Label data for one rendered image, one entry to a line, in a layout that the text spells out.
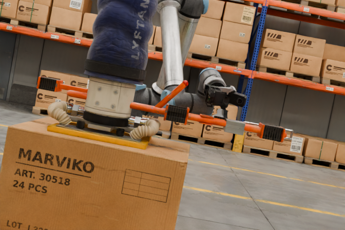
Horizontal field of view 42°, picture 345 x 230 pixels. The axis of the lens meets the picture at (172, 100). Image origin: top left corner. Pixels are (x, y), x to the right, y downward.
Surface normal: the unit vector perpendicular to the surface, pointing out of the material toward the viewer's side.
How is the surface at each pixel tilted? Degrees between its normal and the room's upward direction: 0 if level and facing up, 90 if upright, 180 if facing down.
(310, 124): 90
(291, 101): 90
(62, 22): 93
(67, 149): 90
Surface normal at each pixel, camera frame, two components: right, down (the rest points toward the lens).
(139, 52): 0.80, -0.08
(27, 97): 0.00, 0.04
